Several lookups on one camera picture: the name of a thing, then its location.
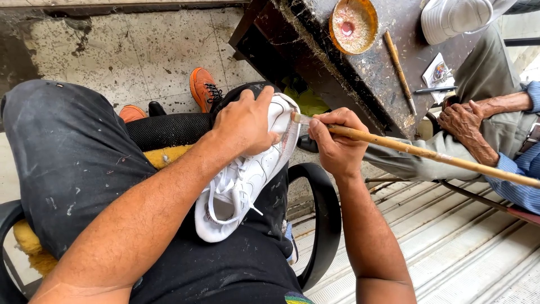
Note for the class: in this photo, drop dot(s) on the person's left hand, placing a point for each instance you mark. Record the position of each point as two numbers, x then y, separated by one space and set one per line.
240 126

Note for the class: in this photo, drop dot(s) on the person's right hand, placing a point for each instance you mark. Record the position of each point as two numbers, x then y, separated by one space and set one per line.
344 145

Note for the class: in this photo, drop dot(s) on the white laced sneaker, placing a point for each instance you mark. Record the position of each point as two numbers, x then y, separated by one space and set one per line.
249 181

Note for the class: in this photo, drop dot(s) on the long wooden glue brush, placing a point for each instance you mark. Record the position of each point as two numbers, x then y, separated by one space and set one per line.
426 154

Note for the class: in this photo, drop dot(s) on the orange sneaker with black laces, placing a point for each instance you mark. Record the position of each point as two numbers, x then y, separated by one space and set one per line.
132 113
202 88

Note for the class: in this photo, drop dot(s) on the yellow-green bag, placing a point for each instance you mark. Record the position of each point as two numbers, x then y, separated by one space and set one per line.
306 97

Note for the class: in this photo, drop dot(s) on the black stained work table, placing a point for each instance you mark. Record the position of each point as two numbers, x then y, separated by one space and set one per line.
363 80

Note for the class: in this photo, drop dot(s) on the black plastic chair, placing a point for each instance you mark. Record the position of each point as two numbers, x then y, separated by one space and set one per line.
325 219

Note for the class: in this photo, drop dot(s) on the short wooden glue brush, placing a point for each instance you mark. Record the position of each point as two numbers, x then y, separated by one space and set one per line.
398 69

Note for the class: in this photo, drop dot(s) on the black pen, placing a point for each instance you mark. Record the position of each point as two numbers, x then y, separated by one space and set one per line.
434 89

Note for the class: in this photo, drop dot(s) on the white card with keyring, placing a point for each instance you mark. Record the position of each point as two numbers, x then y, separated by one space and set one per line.
436 78

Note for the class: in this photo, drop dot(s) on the orange glue bowl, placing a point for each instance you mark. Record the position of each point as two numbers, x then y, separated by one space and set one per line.
353 26

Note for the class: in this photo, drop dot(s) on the white sneaker without laces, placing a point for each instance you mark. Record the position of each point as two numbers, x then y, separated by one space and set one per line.
455 19

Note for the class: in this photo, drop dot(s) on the yellow foam cushion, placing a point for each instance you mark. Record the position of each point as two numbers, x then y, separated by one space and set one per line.
33 249

